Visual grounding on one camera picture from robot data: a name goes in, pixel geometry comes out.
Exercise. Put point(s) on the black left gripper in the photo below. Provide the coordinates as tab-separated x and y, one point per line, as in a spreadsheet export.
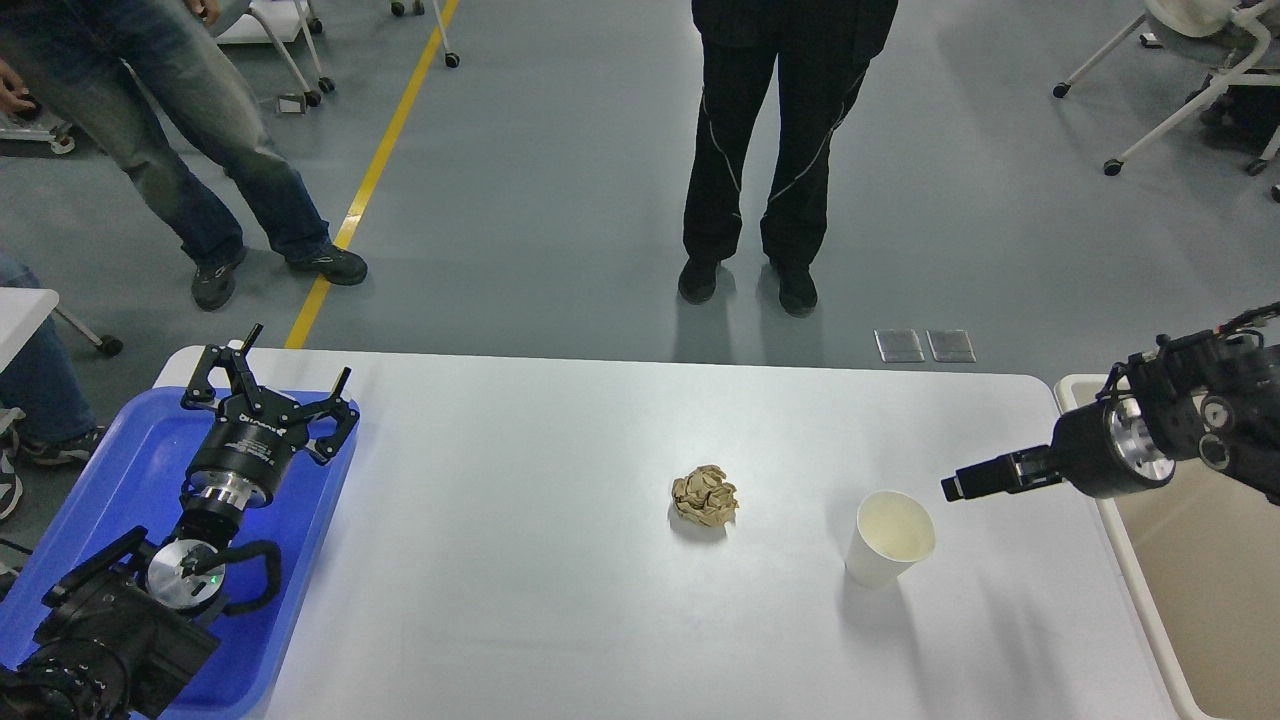
246	455

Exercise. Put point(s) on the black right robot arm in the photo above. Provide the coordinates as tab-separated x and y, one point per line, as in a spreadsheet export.
1211	396

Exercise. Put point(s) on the metal floor plate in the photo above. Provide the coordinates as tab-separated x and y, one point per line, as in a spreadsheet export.
951	346
899	346

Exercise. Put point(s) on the white chair at left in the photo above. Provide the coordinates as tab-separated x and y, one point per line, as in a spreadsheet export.
291	28

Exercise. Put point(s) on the seated person in jeans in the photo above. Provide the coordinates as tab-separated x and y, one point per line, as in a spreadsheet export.
56	425

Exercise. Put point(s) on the person in blue jeans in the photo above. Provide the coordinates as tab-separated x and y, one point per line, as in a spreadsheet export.
111	68

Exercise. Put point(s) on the beige plastic bin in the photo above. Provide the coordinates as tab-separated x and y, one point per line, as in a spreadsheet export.
1199	558

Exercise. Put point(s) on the left metal floor plate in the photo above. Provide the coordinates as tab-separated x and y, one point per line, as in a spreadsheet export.
899	346

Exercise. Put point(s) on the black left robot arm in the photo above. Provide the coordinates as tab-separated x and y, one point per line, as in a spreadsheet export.
170	582

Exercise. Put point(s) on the white side table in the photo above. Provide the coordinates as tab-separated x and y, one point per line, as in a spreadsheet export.
23	311

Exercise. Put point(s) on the white paper cup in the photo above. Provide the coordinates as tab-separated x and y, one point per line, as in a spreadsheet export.
893	533

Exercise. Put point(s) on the person in black clothes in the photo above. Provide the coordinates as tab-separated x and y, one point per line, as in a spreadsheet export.
816	56

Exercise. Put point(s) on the blue plastic tray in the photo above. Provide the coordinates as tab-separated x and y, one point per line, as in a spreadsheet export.
134	480

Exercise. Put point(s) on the crumpled brown paper ball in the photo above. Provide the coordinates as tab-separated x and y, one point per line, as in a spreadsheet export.
705	497

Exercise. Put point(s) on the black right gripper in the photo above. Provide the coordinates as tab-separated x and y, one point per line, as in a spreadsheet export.
1103	449

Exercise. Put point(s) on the right metal floor plate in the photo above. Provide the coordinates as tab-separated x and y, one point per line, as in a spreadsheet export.
951	346

